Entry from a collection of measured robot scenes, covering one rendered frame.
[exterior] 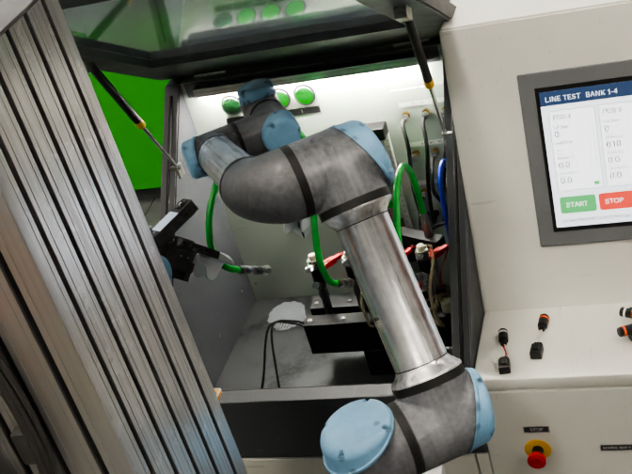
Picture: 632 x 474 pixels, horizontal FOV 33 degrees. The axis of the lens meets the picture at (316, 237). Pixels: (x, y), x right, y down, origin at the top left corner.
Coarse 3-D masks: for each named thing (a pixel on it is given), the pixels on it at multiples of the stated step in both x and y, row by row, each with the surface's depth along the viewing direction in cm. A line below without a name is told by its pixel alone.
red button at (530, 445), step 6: (528, 444) 209; (534, 444) 208; (540, 444) 208; (546, 444) 208; (528, 450) 210; (534, 450) 207; (540, 450) 207; (546, 450) 208; (528, 456) 207; (534, 456) 206; (540, 456) 205; (546, 456) 209; (528, 462) 207; (534, 462) 206; (540, 462) 206
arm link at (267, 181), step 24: (192, 144) 195; (216, 144) 187; (240, 144) 196; (192, 168) 195; (216, 168) 177; (240, 168) 163; (264, 168) 159; (288, 168) 158; (240, 192) 161; (264, 192) 158; (288, 192) 157; (240, 216) 167; (264, 216) 161; (288, 216) 160
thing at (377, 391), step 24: (384, 384) 215; (240, 408) 223; (264, 408) 221; (288, 408) 219; (312, 408) 218; (336, 408) 216; (240, 432) 227; (264, 432) 225; (288, 432) 223; (312, 432) 222; (264, 456) 229; (288, 456) 228
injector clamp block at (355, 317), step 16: (320, 304) 239; (336, 304) 238; (352, 304) 236; (320, 320) 234; (336, 320) 233; (352, 320) 231; (448, 320) 224; (320, 336) 234; (336, 336) 233; (352, 336) 232; (368, 336) 231; (448, 336) 226; (320, 352) 237; (336, 352) 236; (368, 352) 234; (384, 352) 233; (384, 368) 235
